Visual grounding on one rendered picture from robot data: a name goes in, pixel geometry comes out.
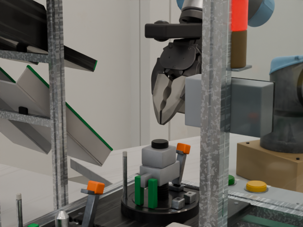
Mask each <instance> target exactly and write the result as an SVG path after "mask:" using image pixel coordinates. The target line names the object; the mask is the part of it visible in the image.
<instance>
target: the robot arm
mask: <svg viewBox="0 0 303 227"><path fill-rule="evenodd" d="M176 2H177V5H178V7H179V9H180V10H181V15H180V18H179V23H169V22H167V21H165V20H158V21H156V22H154V23H147V24H145V37H146V38H154V40H156V41H159V42H164V41H167V40H168V39H172V38H180V39H174V41H173V42H169V43H168V45H167V46H166V47H164V48H163V52H162V54H161V56H160V58H157V62H156V64H155V66H154V69H153V71H152V74H151V93H152V99H153V107H154V112H155V116H156V119H157V122H158V123H159V124H160V125H165V124H166V123H168V122H169V121H170V120H171V119H172V118H173V117H174V116H175V114H176V113H182V114H185V78H186V77H189V76H193V75H197V74H199V73H202V7H203V0H176ZM168 76H169V77H168Z"/></svg>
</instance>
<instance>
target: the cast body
mask: <svg viewBox="0 0 303 227"><path fill-rule="evenodd" d="M139 168H140V176H141V187H143V188H146V187H148V180H149V179H151V178H154V179H157V186H162V185H164V184H166V183H168V182H170V181H172V180H174V179H176V178H178V177H179V169H180V162H179V161H177V160H176V146H172V145H169V142H168V141H167V140H165V139H155V140H153V141H151V145H149V146H146V147H144V148H142V165H140V167H139Z"/></svg>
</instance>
